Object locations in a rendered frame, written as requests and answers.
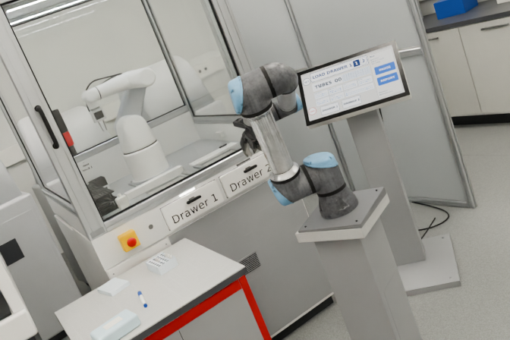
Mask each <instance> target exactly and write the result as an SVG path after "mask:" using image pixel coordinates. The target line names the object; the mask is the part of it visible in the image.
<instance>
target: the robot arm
mask: <svg viewBox="0 0 510 340"><path fill-rule="evenodd" d="M297 87H298V75H297V73H296V71H295V70H294V69H293V68H292V67H290V66H288V65H286V64H282V63H278V62H273V63H268V64H265V65H263V66H261V67H259V68H256V69H254V70H252V71H250V72H247V73H246V74H243V75H241V76H238V77H236V78H235V79H233V80H231V81H229V82H228V91H229V95H230V97H231V101H232V104H233V106H234V109H235V112H236V114H237V115H238V114H239V115H240V114H241V116H242V117H243V118H238V119H236V120H235V121H233V125H234V126H235V127H238V128H243V129H245V131H243V134H242V137H241V142H240V145H241V148H242V150H243V152H244V155H245V156H246V157H248V156H252V153H251V151H250V148H251V149H252V150H253V153H255V152H256V151H257V150H260V151H263V154H264V156H265V158H266V161H267V162H268V165H269V167H270V169H271V172H270V173H269V177H270V179H269V180H268V184H269V186H270V188H271V190H272V192H273V193H274V195H275V197H276V198H277V200H278V201H279V202H280V203H281V204H282V205H283V206H287V205H289V204H292V203H294V202H297V201H299V200H301V199H303V198H305V197H308V196H310V195H311V194H314V193H317V196H318V197H319V208H320V214H321V216H322V217H323V218H324V219H336V218H339V217H342V216H345V215H347V214H349V213H350V212H351V211H353V210H354V209H355V208H356V207H357V205H358V200H357V197H356V196H355V194H353V192H352V191H351V190H350V189H349V187H348V186H347V185H346V183H345V180H344V178H343V176H342V173H341V170H340V168H339V166H338V162H336V159H335V157H334V156H333V154H331V153H328V152H321V153H314V154H312V155H309V156H308V157H307V158H305V159H304V160H303V165H300V166H299V165H298V164H297V163H296V162H292V160H291V157H290V155H289V152H288V150H287V147H286V145H285V142H284V140H283V139H282V135H281V133H280V131H279V128H278V126H277V124H276V121H278V120H280V119H283V118H285V117H287V116H289V115H292V114H294V113H297V112H298V111H300V110H301V109H302V108H303V105H302V102H301V100H300V98H299V96H298V94H296V88H297ZM275 97H276V98H277V101H276V102H272V100H271V99H273V98H275ZM249 144H250V145H249Z"/></svg>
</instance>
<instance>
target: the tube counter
mask: <svg viewBox="0 0 510 340"><path fill-rule="evenodd" d="M367 74H371V70H370V66H366V67H364V68H360V69H357V70H355V71H351V72H348V73H346V74H342V75H339V76H337V77H334V81H335V85H336V84H339V83H343V82H345V81H348V80H352V79H354V78H357V77H361V76H364V75H367Z"/></svg>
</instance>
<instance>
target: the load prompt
mask: <svg viewBox="0 0 510 340"><path fill-rule="evenodd" d="M368 64H369V62H368V59H367V56H366V55H365V56H362V57H359V58H356V59H353V60H350V61H347V62H344V63H341V64H339V65H335V66H332V67H330V68H326V69H323V70H321V71H317V72H314V73H312V74H310V79H311V83H312V82H315V81H318V80H322V79H324V78H327V77H331V76H333V75H336V74H340V73H343V72H346V71H350V70H352V69H355V68H359V67H361V66H364V65H368Z"/></svg>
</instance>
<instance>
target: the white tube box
mask: <svg viewBox="0 0 510 340"><path fill-rule="evenodd" d="M156 257H158V258H159V259H160V261H161V262H160V263H158V262H156V261H155V258H156ZM146 265H147V268H148V270H149V271H151V272H154V273H156V274H158V275H164V274H165V273H167V272H168V271H169V270H171V269H173V268H175V267H176V266H177V265H178V261H177V260H176V258H175V257H174V256H172V259H169V258H168V257H167V258H166V257H165V253H163V252H161V253H160V254H158V255H157V256H155V257H153V258H152V259H150V260H148V261H147V262H146Z"/></svg>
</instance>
